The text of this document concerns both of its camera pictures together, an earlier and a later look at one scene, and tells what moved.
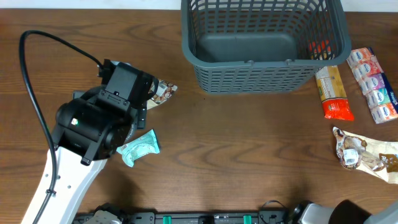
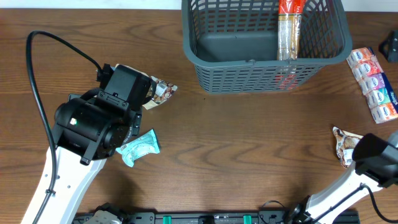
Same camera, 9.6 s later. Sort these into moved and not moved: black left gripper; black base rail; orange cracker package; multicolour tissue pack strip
Moved: orange cracker package
Not moved: black left gripper; black base rail; multicolour tissue pack strip
